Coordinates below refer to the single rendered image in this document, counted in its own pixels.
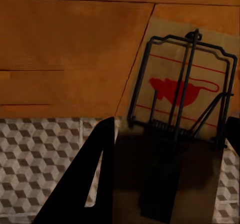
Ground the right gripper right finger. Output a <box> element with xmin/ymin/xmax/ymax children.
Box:
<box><xmin>226</xmin><ymin>116</ymin><xmax>240</xmax><ymax>157</ymax></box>

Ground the mousetrap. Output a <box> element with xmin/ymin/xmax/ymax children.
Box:
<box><xmin>112</xmin><ymin>17</ymin><xmax>240</xmax><ymax>224</ymax></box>

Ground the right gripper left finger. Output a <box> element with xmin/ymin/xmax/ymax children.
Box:
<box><xmin>32</xmin><ymin>117</ymin><xmax>115</xmax><ymax>224</ymax></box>

